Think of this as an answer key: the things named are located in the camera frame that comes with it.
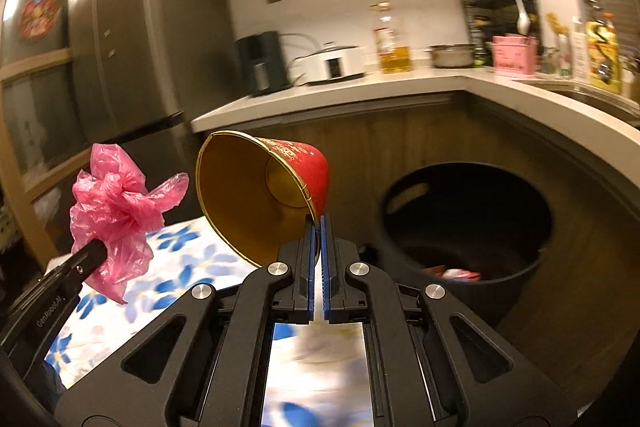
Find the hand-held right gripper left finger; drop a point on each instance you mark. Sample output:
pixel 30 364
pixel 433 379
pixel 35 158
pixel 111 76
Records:
pixel 314 277

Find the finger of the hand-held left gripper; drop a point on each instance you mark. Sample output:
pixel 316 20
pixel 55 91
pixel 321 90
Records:
pixel 85 262

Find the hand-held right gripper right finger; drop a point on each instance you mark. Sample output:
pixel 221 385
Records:
pixel 327 277

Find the pink plastic bag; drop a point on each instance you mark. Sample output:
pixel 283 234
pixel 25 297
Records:
pixel 115 217

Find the red paper cup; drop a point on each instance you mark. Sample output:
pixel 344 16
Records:
pixel 250 197

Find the black trash bin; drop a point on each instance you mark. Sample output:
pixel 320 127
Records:
pixel 475 217

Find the crumpled red printed wrapper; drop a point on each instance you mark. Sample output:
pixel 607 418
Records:
pixel 454 275

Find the wooden kitchen counter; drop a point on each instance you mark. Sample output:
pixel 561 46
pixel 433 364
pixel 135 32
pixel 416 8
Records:
pixel 350 127

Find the wooden framed glass door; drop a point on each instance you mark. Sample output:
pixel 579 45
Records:
pixel 35 107

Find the white electric cooker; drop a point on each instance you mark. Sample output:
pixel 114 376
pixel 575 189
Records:
pixel 330 64

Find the black air fryer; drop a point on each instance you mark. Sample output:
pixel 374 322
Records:
pixel 260 62

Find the cooking oil bottle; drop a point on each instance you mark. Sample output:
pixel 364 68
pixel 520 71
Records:
pixel 392 52

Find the dark grey refrigerator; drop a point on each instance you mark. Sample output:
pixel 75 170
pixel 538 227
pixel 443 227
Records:
pixel 150 32

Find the red round door sticker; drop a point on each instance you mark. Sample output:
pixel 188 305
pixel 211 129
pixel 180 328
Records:
pixel 39 16

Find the stainless steel pot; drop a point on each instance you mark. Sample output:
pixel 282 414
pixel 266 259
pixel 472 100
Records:
pixel 452 57

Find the pink utensil holder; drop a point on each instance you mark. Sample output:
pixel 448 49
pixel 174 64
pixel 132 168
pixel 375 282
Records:
pixel 515 57

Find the black dish rack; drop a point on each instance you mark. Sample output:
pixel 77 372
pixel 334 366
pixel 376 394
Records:
pixel 480 27

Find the white plastic spoon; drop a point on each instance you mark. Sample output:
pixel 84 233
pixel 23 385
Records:
pixel 523 22

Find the printed drink can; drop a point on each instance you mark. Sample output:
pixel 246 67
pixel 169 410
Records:
pixel 564 57

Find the white bottle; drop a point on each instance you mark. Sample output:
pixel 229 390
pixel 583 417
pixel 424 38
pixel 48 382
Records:
pixel 581 52

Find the yellow dish soap bottle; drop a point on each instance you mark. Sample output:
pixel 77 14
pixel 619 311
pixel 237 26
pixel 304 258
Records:
pixel 602 57

